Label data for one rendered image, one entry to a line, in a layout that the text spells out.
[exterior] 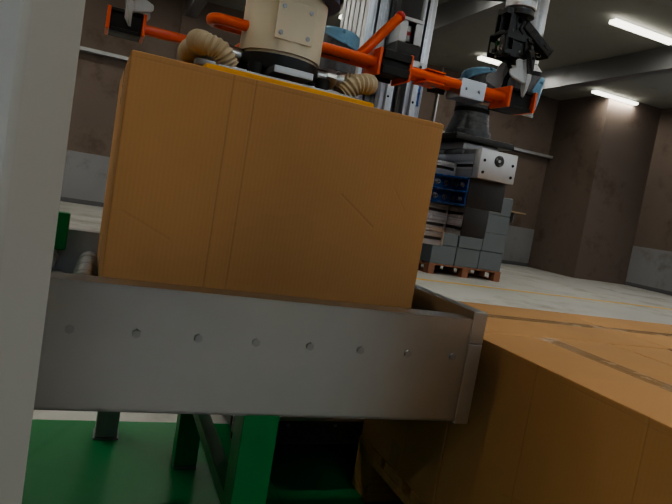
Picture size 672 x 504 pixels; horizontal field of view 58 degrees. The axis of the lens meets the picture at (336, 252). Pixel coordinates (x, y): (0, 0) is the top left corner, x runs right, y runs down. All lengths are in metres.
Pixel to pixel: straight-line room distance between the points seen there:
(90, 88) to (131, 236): 10.57
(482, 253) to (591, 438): 7.99
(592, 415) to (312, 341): 0.44
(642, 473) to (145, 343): 0.72
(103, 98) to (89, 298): 10.71
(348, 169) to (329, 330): 0.33
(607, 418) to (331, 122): 0.67
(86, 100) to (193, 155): 10.53
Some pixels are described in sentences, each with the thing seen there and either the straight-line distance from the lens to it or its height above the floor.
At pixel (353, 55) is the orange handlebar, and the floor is 1.08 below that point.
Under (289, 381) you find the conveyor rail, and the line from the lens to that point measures 1.00.
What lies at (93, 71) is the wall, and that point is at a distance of 11.64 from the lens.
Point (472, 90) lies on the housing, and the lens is 1.49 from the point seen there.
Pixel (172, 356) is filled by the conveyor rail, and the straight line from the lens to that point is 0.95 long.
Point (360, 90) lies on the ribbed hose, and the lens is 1.26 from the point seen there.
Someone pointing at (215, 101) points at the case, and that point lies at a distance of 1.08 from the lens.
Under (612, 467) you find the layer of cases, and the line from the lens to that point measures 1.00.
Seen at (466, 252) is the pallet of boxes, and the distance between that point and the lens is 8.80.
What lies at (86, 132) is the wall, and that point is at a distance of 11.55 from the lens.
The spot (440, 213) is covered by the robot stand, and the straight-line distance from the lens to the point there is 1.94.
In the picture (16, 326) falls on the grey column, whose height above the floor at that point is 0.71.
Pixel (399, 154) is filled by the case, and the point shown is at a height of 0.87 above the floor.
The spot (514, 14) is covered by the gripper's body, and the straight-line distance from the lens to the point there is 1.61.
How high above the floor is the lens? 0.76
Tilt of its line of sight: 5 degrees down
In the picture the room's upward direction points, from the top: 9 degrees clockwise
